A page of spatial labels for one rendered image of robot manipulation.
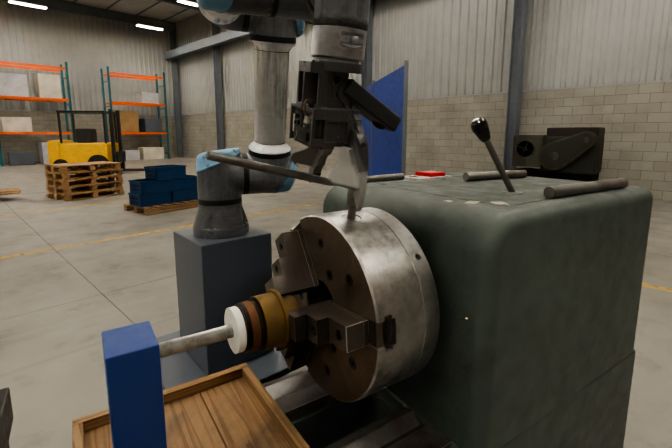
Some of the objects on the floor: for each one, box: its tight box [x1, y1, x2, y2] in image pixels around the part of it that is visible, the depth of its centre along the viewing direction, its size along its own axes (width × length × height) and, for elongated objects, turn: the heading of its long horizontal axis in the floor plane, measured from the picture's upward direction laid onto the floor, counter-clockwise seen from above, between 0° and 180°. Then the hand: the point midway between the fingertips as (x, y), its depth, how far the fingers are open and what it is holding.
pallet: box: [124, 164, 198, 216], centre depth 728 cm, size 120×80×79 cm
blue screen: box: [359, 60, 409, 176], centre depth 749 cm, size 412×80×235 cm
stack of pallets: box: [44, 161, 124, 201], centre depth 866 cm, size 126×86×73 cm
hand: (335, 196), depth 62 cm, fingers open, 14 cm apart
